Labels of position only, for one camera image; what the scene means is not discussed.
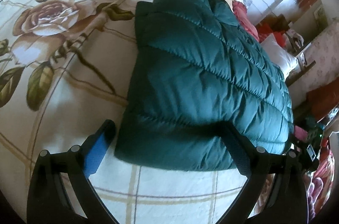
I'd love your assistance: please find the dark green puffer jacket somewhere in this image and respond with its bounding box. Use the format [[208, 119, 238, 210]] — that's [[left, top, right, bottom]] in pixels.
[[115, 0, 294, 171]]

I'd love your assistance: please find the red clothes pile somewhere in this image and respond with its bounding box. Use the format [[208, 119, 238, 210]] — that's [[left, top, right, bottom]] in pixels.
[[256, 14, 290, 48]]

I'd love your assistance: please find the red frilled pillow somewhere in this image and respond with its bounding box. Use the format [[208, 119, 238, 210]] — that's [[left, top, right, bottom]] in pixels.
[[232, 1, 260, 42]]

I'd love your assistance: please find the white pillow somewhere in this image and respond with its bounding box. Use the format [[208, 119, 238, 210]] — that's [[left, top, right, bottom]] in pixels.
[[261, 34, 298, 80]]

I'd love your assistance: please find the floral cream bed quilt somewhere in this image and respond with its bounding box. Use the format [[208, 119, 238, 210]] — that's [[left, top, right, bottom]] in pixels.
[[1, 0, 246, 223]]

